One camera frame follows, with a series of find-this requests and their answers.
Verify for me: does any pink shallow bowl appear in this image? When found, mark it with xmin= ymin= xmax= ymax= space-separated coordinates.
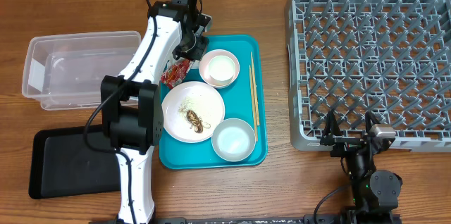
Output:
xmin=199 ymin=49 xmax=240 ymax=89

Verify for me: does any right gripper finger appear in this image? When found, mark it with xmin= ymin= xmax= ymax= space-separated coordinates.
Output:
xmin=365 ymin=111 xmax=380 ymax=135
xmin=322 ymin=110 xmax=342 ymax=137

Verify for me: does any wooden chopstick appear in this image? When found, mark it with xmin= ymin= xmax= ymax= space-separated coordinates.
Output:
xmin=250 ymin=51 xmax=260 ymax=126
xmin=249 ymin=65 xmax=258 ymax=142

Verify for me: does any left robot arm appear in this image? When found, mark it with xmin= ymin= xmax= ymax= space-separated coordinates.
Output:
xmin=96 ymin=0 xmax=211 ymax=223

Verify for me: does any wooden chopstick right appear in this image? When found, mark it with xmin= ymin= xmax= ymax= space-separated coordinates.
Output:
xmin=250 ymin=51 xmax=260 ymax=126

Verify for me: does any white cup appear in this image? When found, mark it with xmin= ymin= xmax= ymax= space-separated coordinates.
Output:
xmin=208 ymin=56 xmax=235 ymax=85

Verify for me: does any wooden chopstick left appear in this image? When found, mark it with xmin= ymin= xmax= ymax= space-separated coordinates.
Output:
xmin=249 ymin=65 xmax=258 ymax=142

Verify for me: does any black rectangular tray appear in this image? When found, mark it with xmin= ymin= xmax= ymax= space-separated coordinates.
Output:
xmin=28 ymin=126 xmax=121 ymax=199

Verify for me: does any grey bowl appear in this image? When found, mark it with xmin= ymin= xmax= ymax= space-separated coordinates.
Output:
xmin=211 ymin=118 xmax=257 ymax=162

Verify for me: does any clear plastic waste bin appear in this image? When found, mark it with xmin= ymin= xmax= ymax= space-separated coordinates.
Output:
xmin=22 ymin=31 xmax=142 ymax=111

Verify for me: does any brown food scrap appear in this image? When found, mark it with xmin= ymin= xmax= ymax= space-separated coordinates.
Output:
xmin=178 ymin=106 xmax=211 ymax=134

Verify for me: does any white dinner plate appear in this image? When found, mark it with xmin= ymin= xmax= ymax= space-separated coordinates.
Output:
xmin=162 ymin=81 xmax=226 ymax=143

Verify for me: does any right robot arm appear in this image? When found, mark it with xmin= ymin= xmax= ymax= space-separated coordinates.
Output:
xmin=313 ymin=110 xmax=403 ymax=224

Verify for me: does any grey dishwasher rack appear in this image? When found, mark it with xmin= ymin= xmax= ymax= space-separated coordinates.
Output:
xmin=285 ymin=0 xmax=450 ymax=152

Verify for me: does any teal plastic serving tray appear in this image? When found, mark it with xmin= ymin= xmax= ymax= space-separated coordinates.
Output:
xmin=159 ymin=35 xmax=268 ymax=170

